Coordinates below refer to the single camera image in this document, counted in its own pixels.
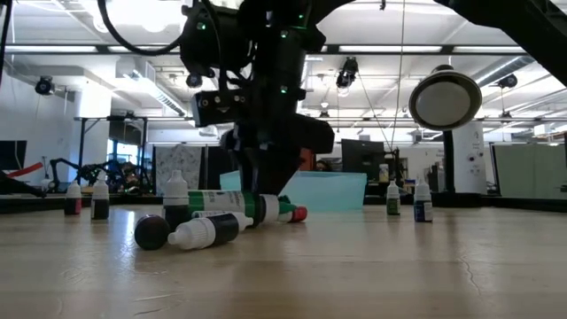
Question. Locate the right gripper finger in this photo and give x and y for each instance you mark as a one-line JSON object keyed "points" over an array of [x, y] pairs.
{"points": [[316, 135], [254, 168]]}

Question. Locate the green translucent plastic tray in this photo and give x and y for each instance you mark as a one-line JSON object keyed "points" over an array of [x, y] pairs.
{"points": [[332, 190]]}

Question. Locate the small black bottle white cap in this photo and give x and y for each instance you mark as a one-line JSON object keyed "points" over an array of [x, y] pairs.
{"points": [[100, 208], [221, 228], [176, 190]]}

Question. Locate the small blue label bottle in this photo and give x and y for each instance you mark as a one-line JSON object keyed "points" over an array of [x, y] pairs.
{"points": [[423, 212]]}

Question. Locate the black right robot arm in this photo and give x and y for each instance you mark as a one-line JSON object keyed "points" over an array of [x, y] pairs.
{"points": [[509, 26]]}

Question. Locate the black background robot arm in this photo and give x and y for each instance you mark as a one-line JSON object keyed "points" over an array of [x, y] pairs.
{"points": [[80, 166]]}

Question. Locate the large green coloring bottle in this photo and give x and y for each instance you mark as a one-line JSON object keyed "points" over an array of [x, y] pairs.
{"points": [[221, 200]]}

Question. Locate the black partition panel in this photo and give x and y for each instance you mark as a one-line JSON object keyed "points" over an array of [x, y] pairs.
{"points": [[217, 168]]}

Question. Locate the black monitor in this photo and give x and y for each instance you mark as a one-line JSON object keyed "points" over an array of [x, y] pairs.
{"points": [[13, 155], [361, 157]]}

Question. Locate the black ceiling spotlight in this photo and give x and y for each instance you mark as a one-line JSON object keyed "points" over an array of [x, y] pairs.
{"points": [[347, 73], [194, 80], [507, 81], [44, 85]]}

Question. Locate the marble pattern board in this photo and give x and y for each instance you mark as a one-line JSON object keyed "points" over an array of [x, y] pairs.
{"points": [[177, 157]]}

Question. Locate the black desk lamp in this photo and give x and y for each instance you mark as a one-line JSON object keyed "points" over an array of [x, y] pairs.
{"points": [[445, 102]]}

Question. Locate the black aluminium table frame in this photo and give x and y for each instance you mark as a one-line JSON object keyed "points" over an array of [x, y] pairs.
{"points": [[509, 204]]}

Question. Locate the green partition wall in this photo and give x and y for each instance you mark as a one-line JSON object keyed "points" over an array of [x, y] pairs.
{"points": [[531, 173]]}

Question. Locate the ceiling light rail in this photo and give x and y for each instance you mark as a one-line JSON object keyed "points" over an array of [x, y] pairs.
{"points": [[53, 49]]}

